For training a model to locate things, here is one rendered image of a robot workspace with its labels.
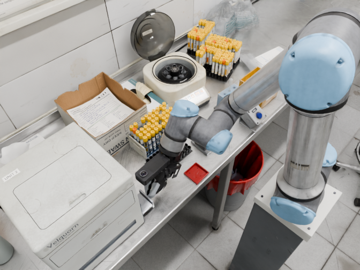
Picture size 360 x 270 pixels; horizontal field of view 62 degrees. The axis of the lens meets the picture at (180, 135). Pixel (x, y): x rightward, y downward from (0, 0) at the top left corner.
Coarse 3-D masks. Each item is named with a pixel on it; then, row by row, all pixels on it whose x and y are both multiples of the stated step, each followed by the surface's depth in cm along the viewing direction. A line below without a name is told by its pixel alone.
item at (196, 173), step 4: (196, 164) 114; (192, 168) 113; (196, 168) 113; (200, 168) 113; (204, 168) 112; (184, 172) 111; (188, 172) 112; (192, 172) 112; (196, 172) 112; (200, 172) 112; (204, 172) 112; (208, 172) 111; (188, 176) 110; (192, 176) 111; (196, 176) 111; (200, 176) 111; (204, 176) 110; (192, 180) 109; (196, 180) 110; (200, 180) 109
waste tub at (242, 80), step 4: (256, 68) 136; (260, 68) 135; (252, 72) 135; (244, 76) 132; (248, 76) 134; (240, 80) 130; (244, 80) 134; (240, 84) 132; (272, 96) 134; (268, 100) 133; (260, 104) 130; (264, 104) 132
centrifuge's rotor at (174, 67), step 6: (168, 66) 135; (174, 66) 133; (180, 66) 136; (162, 72) 133; (168, 72) 135; (174, 72) 131; (180, 72) 135; (186, 72) 133; (162, 78) 132; (168, 78) 131; (174, 78) 130; (180, 78) 131; (186, 78) 131
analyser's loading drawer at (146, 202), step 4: (140, 192) 101; (140, 196) 102; (144, 196) 101; (140, 200) 101; (144, 200) 101; (148, 200) 100; (152, 200) 98; (144, 204) 100; (148, 204) 100; (152, 204) 99; (144, 208) 99; (148, 208) 99; (144, 212) 98
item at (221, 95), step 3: (234, 84) 128; (228, 87) 127; (231, 87) 127; (234, 87) 127; (237, 87) 127; (225, 90) 126; (228, 90) 126; (231, 90) 126; (219, 93) 125; (222, 93) 125; (225, 93) 125; (219, 96) 125; (222, 96) 124; (219, 99) 126; (219, 102) 127; (216, 105) 130
